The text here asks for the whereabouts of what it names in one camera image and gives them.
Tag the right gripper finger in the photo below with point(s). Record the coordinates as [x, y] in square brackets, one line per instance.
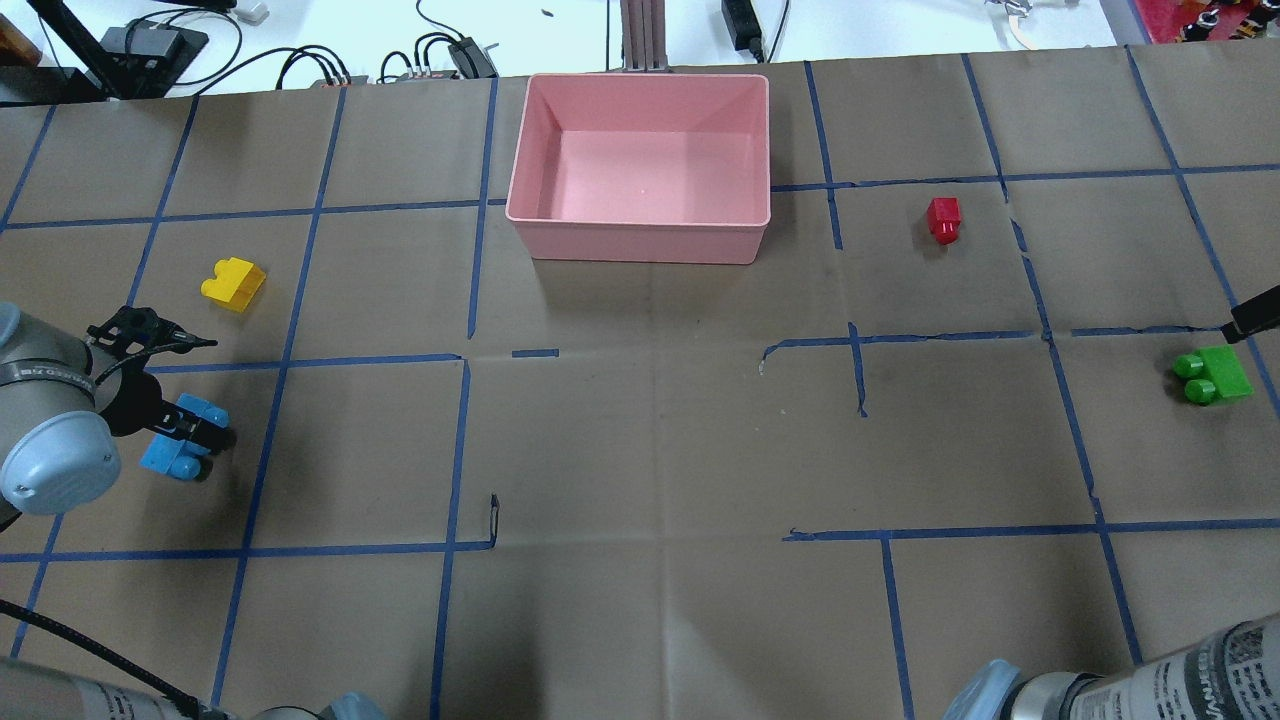
[1259, 314]

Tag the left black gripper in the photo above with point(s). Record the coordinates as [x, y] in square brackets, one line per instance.
[133, 407]

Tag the green toy block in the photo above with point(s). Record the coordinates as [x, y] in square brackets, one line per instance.
[1212, 375]

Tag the blue toy block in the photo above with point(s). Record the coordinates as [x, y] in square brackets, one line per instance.
[188, 434]

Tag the yellow toy block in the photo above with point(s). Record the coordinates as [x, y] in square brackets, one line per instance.
[233, 284]

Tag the red toy block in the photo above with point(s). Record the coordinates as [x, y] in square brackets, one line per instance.
[944, 218]

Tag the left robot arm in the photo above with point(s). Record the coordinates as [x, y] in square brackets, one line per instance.
[66, 401]

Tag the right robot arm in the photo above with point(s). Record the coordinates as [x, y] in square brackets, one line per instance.
[1231, 674]

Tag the pink plastic box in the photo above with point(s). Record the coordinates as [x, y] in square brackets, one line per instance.
[643, 168]

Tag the black power adapter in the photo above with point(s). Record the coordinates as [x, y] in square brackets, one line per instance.
[746, 34]

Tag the aluminium frame post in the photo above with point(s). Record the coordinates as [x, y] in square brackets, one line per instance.
[643, 27]

